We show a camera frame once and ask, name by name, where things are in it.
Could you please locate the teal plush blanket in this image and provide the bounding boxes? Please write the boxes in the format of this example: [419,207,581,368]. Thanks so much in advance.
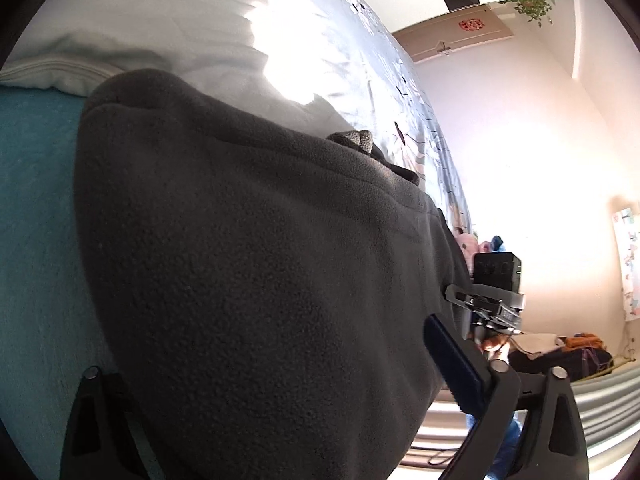
[0,85,166,480]

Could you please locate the orange cloth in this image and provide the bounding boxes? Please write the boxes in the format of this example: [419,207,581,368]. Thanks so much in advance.
[562,332,606,351]

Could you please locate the pink garment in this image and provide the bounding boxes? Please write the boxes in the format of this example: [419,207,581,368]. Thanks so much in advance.
[455,232,493,261]

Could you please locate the person's blue jeans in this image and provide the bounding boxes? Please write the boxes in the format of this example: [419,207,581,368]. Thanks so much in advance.
[465,410,523,480]

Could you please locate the grey striped mat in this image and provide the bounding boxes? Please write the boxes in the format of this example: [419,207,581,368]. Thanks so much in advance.
[400,365,640,471]

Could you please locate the green hanging plant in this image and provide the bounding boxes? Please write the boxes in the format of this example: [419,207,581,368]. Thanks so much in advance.
[497,0,557,28]

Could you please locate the pale floral bedspread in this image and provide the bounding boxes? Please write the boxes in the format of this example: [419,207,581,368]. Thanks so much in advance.
[0,0,473,233]

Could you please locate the printed curtain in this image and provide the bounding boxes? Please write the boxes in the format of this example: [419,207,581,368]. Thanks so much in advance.
[611,207,640,321]

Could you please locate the dark bag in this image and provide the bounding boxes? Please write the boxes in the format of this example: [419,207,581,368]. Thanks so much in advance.
[507,345,613,383]

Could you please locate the wooden door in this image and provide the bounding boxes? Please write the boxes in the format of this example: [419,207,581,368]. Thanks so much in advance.
[392,2,516,64]

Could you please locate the grey and white fleece jacket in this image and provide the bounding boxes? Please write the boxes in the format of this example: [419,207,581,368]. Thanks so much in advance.
[74,67,473,480]

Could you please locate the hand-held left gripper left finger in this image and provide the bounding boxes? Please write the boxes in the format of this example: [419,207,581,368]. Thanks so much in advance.
[60,366,151,480]

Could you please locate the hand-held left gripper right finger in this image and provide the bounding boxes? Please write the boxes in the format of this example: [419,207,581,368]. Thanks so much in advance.
[422,312,591,480]

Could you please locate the person's right hand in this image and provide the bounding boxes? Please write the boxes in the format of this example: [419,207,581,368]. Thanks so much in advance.
[477,334,511,358]

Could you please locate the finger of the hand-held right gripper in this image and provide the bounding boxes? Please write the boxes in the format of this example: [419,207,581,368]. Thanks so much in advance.
[445,284,502,312]

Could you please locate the beige cloth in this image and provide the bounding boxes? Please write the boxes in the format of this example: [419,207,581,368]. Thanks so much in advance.
[515,332,566,358]

